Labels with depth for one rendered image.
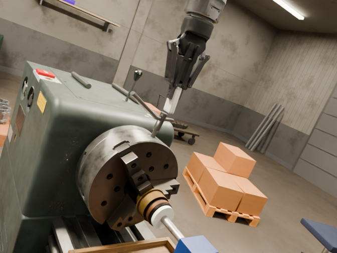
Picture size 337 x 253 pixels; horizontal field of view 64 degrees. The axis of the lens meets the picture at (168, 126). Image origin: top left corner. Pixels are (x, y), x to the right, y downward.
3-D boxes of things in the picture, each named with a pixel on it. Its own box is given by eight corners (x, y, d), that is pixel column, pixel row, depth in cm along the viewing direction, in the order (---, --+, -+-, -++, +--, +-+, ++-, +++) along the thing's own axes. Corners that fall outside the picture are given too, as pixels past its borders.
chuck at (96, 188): (61, 208, 83) (104, 117, 79) (141, 214, 104) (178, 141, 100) (69, 227, 76) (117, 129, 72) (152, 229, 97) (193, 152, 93)
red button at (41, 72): (34, 73, 105) (36, 68, 104) (50, 77, 108) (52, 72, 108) (37, 77, 100) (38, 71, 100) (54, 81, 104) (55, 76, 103)
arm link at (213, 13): (234, 3, 63) (225, 28, 64) (209, 1, 69) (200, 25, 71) (207, -14, 57) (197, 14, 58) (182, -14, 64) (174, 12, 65)
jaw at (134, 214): (132, 192, 88) (109, 221, 88) (121, 186, 85) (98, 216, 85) (148, 212, 80) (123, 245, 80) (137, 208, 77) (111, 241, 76)
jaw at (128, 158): (123, 178, 84) (112, 149, 78) (137, 170, 86) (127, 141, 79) (140, 199, 76) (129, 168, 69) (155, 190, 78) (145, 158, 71)
